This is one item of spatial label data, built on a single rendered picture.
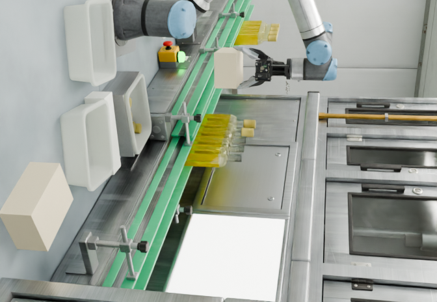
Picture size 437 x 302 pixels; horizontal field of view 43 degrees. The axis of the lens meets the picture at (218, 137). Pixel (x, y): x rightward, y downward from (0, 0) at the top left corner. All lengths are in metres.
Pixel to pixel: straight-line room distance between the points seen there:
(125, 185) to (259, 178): 0.54
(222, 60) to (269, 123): 0.65
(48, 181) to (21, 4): 0.40
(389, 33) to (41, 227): 7.20
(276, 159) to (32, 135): 1.07
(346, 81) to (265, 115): 5.92
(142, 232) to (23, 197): 0.44
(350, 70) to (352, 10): 0.89
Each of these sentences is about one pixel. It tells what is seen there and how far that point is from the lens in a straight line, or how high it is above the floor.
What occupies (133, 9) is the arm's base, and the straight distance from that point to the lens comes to 1.78.
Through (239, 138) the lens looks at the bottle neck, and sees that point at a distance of 2.02.
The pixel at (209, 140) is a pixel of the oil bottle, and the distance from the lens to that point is 1.99.
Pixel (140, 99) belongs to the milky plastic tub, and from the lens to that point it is 1.86.
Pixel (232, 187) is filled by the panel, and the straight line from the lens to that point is 2.01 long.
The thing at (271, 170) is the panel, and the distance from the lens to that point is 2.09.
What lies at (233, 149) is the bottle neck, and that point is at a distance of 1.97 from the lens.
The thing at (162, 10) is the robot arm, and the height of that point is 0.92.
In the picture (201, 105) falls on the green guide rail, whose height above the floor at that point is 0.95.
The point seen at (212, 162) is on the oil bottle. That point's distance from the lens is 1.93.
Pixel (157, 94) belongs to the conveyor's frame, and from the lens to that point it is 2.07.
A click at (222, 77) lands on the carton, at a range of 1.89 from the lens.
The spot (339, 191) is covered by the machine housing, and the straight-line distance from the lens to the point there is 2.06.
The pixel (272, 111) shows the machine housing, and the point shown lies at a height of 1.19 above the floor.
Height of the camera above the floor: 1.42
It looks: 11 degrees down
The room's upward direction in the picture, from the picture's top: 92 degrees clockwise
